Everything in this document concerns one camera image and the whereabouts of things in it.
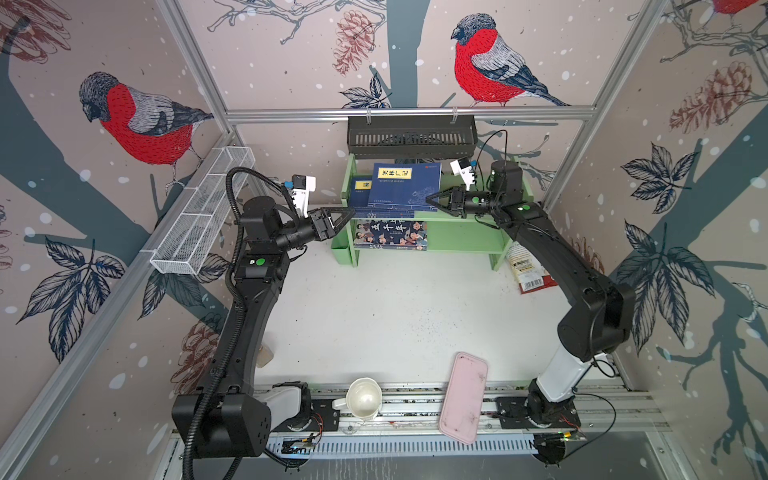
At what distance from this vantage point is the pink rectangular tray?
2.33 ft

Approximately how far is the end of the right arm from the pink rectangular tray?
0.42 m

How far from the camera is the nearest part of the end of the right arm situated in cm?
68
